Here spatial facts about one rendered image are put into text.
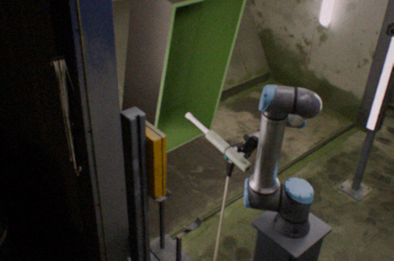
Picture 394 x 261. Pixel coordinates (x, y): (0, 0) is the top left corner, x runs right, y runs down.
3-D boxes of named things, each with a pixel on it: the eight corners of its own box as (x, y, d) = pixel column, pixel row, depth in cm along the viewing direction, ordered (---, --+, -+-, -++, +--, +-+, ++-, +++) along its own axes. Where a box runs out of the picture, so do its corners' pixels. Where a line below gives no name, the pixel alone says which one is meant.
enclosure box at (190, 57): (119, 132, 322) (132, -25, 244) (181, 104, 357) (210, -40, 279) (148, 162, 305) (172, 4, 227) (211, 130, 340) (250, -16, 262)
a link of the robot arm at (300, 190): (309, 224, 222) (316, 198, 213) (275, 219, 225) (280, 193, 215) (308, 203, 235) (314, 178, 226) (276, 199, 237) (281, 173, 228)
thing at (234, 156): (247, 186, 245) (252, 162, 228) (241, 191, 243) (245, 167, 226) (189, 133, 269) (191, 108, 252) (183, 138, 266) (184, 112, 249)
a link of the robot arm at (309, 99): (327, 88, 182) (305, 111, 249) (297, 84, 184) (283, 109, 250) (324, 116, 181) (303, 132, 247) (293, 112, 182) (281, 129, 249)
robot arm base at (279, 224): (317, 226, 235) (320, 213, 229) (294, 244, 224) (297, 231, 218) (289, 207, 246) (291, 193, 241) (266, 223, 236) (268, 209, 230)
